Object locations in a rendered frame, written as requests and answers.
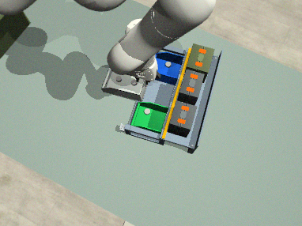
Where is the grey metal bin rack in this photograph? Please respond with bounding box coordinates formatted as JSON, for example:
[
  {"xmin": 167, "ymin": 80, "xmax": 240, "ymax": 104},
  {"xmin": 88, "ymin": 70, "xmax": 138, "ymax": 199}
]
[{"xmin": 120, "ymin": 45, "xmax": 224, "ymax": 154}]

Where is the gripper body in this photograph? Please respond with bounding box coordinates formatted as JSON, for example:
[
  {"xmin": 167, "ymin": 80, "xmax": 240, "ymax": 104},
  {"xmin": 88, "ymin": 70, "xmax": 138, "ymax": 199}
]
[{"xmin": 128, "ymin": 58, "xmax": 158, "ymax": 81}]

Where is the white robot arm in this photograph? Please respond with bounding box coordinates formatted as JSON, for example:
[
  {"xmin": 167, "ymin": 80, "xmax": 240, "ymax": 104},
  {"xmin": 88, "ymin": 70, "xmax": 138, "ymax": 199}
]
[{"xmin": 0, "ymin": 0, "xmax": 216, "ymax": 75}]

